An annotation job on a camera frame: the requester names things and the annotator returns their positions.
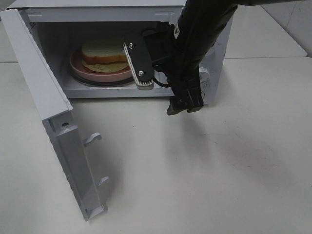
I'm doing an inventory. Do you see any white microwave oven body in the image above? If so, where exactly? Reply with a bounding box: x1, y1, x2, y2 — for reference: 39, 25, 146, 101
6, 0, 234, 108

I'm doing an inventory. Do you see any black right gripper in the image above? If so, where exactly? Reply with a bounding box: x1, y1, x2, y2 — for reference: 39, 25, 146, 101
142, 20, 215, 116

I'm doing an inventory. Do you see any white timer knob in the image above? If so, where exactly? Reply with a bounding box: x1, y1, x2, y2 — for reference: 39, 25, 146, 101
199, 67, 210, 84

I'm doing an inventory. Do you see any pink round plate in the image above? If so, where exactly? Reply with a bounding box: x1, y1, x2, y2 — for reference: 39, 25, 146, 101
70, 49, 132, 82

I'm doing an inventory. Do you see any white microwave door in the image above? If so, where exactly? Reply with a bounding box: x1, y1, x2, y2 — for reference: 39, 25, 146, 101
0, 9, 105, 221

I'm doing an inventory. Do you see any glass microwave turntable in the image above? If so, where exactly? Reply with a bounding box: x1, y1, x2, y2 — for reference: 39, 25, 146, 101
71, 74, 134, 87

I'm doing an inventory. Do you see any white bread sandwich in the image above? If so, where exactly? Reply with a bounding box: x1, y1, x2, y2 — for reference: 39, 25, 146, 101
81, 38, 129, 73

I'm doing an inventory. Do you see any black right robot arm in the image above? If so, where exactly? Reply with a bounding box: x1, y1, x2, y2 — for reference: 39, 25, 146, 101
143, 0, 237, 116

